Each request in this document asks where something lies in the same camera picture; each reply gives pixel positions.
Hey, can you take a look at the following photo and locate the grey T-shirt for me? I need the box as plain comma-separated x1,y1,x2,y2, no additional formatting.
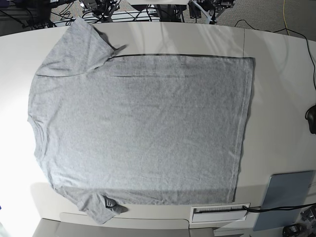
28,19,255,224

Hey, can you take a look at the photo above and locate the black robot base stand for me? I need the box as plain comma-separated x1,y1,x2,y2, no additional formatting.
127,0,189,22

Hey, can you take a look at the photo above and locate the blue-grey tablet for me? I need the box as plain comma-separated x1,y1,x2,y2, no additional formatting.
253,170,315,232

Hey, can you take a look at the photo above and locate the black object at right edge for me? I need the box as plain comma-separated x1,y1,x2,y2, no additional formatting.
305,105,316,134

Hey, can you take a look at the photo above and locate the white cable grommet box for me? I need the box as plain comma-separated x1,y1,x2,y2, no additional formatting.
189,203,250,224

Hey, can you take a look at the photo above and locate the black cable to grommet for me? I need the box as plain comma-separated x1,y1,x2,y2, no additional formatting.
242,203,316,213

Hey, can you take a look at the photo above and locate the yellow cable on floor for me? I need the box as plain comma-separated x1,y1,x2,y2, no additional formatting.
282,0,290,37

